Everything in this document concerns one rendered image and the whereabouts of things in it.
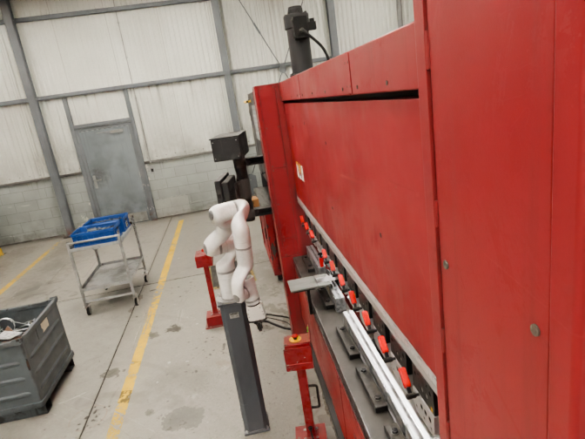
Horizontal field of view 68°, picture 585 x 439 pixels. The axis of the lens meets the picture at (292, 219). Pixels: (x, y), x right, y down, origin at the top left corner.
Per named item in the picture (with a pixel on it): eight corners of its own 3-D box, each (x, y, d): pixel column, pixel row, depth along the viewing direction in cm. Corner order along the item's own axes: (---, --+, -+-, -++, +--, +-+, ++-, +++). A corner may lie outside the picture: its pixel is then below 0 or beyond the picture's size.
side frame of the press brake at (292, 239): (292, 334, 420) (252, 87, 358) (376, 317, 429) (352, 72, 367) (295, 348, 396) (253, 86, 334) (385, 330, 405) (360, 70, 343)
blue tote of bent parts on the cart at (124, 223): (93, 231, 589) (90, 219, 585) (131, 224, 596) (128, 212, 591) (85, 239, 555) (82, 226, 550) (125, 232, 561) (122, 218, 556)
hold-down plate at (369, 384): (355, 372, 211) (355, 366, 210) (366, 369, 212) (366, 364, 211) (376, 414, 182) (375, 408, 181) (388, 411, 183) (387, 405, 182)
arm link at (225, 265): (214, 271, 282) (206, 235, 275) (240, 262, 289) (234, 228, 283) (220, 276, 271) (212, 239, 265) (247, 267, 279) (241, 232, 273)
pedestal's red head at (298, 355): (286, 353, 274) (282, 327, 269) (312, 349, 273) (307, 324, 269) (286, 372, 255) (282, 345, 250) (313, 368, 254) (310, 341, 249)
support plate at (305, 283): (287, 281, 297) (286, 280, 296) (325, 274, 299) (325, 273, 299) (291, 293, 279) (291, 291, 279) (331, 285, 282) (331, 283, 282)
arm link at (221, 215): (230, 254, 279) (206, 262, 272) (224, 239, 283) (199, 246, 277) (242, 212, 238) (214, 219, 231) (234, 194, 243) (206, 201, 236)
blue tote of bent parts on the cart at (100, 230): (83, 240, 549) (78, 226, 544) (123, 233, 555) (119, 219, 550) (73, 249, 515) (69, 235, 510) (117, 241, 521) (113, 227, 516)
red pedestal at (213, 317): (206, 320, 474) (191, 249, 452) (229, 316, 477) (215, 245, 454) (205, 329, 455) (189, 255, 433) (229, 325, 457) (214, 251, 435)
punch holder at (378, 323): (374, 341, 180) (370, 306, 175) (393, 337, 181) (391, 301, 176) (386, 362, 166) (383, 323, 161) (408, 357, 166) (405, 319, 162)
